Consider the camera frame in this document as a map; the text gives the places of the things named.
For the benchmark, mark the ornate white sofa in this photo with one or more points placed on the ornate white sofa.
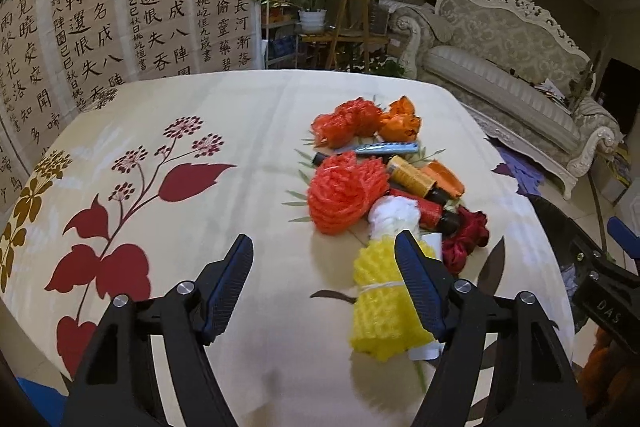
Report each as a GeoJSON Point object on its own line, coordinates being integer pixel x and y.
{"type": "Point", "coordinates": [520, 75]}

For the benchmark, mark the metal storage shelf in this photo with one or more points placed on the metal storage shelf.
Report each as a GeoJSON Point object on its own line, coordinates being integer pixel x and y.
{"type": "Point", "coordinates": [280, 42]}

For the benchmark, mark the red crumpled plastic bag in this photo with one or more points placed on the red crumpled plastic bag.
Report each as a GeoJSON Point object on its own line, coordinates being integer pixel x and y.
{"type": "Point", "coordinates": [357, 118]}

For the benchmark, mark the orange crumpled paper ball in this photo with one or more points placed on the orange crumpled paper ball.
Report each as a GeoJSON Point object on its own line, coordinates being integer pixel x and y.
{"type": "Point", "coordinates": [399, 123]}

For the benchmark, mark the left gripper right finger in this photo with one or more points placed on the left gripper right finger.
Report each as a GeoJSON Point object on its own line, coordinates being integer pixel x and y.
{"type": "Point", "coordinates": [533, 383]}

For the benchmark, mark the floral cream tablecloth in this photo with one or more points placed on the floral cream tablecloth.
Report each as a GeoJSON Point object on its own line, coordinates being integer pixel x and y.
{"type": "Point", "coordinates": [158, 177]}

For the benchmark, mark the yellow label bottle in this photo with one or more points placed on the yellow label bottle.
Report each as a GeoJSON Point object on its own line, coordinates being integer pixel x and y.
{"type": "Point", "coordinates": [415, 182]}

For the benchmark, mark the yellow foam net sleeve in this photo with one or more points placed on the yellow foam net sleeve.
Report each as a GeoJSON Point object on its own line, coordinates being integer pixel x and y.
{"type": "Point", "coordinates": [385, 323]}

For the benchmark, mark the red label bottle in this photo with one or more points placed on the red label bottle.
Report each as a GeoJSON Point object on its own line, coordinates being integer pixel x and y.
{"type": "Point", "coordinates": [433, 217]}

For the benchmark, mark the dark red crumpled wrapper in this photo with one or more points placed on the dark red crumpled wrapper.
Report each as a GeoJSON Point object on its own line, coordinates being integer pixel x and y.
{"type": "Point", "coordinates": [472, 233]}

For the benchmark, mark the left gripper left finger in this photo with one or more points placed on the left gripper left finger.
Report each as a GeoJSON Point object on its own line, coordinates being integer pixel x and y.
{"type": "Point", "coordinates": [116, 384]}

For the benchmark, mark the calligraphy folding screen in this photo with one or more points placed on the calligraphy folding screen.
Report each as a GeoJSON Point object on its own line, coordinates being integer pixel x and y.
{"type": "Point", "coordinates": [61, 57]}

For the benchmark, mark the wooden plant stand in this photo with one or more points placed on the wooden plant stand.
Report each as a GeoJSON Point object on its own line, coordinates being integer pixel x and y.
{"type": "Point", "coordinates": [340, 43]}

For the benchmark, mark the orange foam net ball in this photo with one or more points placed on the orange foam net ball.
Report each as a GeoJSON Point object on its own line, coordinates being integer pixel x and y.
{"type": "Point", "coordinates": [343, 190]}

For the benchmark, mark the flat orange wrapper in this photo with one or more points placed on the flat orange wrapper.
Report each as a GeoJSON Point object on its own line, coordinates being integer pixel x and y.
{"type": "Point", "coordinates": [444, 178]}

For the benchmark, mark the light blue tube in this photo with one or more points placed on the light blue tube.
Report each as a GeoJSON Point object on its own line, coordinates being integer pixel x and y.
{"type": "Point", "coordinates": [382, 149]}

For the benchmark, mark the purple cloth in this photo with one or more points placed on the purple cloth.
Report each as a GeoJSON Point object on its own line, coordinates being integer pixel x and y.
{"type": "Point", "coordinates": [515, 165]}

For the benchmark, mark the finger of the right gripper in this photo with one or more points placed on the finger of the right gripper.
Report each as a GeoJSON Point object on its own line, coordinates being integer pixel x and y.
{"type": "Point", "coordinates": [625, 237]}

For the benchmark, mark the black cylinder tube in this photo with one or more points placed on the black cylinder tube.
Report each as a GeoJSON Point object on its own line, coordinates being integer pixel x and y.
{"type": "Point", "coordinates": [318, 159]}

